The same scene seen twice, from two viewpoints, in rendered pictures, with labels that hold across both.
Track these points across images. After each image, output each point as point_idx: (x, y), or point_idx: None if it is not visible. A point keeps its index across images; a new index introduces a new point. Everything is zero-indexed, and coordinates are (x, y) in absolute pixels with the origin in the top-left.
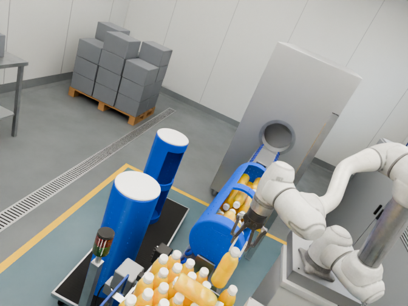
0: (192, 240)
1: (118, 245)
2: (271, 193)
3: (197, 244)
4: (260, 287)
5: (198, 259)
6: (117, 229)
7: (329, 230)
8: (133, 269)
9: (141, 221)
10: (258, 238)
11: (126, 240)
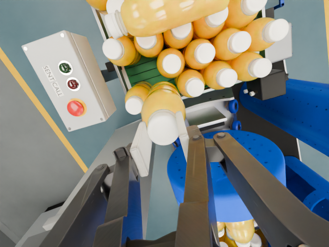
0: (251, 136)
1: (297, 89)
2: None
3: (240, 137)
4: (147, 186)
5: (219, 116)
6: (328, 90)
7: None
8: (272, 48)
9: (320, 119)
10: (67, 222)
11: (298, 98)
